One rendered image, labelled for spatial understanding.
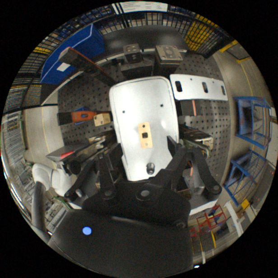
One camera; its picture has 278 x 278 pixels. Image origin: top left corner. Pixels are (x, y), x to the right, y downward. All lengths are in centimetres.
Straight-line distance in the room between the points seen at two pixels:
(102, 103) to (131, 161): 48
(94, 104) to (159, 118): 54
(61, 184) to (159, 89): 82
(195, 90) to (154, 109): 18
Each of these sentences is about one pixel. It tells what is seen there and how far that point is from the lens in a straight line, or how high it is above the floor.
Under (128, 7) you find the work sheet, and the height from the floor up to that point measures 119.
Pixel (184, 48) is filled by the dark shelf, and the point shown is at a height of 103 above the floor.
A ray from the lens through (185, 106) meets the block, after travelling 37.
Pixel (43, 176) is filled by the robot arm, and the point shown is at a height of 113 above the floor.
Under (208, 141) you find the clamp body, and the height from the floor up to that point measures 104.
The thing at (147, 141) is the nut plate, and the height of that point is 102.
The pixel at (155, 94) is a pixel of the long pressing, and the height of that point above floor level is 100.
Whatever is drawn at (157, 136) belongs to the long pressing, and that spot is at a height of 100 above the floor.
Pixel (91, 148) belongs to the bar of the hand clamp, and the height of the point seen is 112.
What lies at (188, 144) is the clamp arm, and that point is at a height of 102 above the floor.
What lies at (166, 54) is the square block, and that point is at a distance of 34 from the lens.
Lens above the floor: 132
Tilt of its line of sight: 74 degrees down
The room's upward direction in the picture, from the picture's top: 161 degrees counter-clockwise
